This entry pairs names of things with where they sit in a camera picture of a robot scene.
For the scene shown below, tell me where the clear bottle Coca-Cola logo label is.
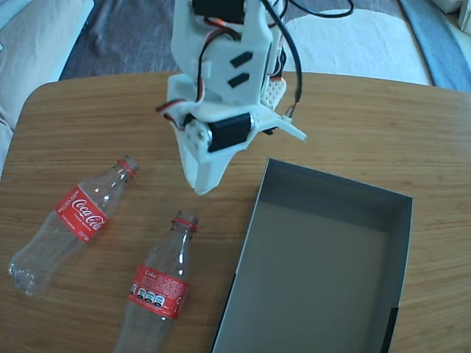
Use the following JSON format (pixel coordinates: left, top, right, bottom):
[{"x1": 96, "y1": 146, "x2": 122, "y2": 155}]
[{"x1": 7, "y1": 154, "x2": 141, "y2": 297}]

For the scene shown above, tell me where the clear bottle Coke text label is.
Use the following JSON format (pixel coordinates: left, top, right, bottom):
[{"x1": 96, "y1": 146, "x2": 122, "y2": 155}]
[{"x1": 112, "y1": 210, "x2": 199, "y2": 353}]

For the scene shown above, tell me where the grey cardboard box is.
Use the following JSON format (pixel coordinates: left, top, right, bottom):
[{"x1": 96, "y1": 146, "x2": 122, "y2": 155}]
[{"x1": 210, "y1": 157, "x2": 415, "y2": 353}]

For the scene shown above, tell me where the grey and white rug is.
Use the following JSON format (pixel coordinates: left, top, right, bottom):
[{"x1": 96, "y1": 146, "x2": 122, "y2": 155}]
[{"x1": 58, "y1": 0, "x2": 471, "y2": 93}]

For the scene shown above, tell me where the beige sofa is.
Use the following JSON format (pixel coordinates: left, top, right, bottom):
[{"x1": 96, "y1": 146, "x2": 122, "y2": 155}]
[{"x1": 0, "y1": 0, "x2": 95, "y2": 181}]

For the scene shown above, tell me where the pale blue cushion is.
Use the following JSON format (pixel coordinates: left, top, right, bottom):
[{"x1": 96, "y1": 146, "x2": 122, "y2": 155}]
[{"x1": 0, "y1": 0, "x2": 34, "y2": 32}]

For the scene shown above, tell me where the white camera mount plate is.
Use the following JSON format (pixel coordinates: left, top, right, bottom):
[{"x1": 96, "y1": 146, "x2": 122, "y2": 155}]
[{"x1": 253, "y1": 108, "x2": 308, "y2": 143}]

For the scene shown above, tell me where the black camera cable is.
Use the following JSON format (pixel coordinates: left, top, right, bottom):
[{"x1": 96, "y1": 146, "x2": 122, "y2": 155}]
[{"x1": 257, "y1": 0, "x2": 356, "y2": 121}]

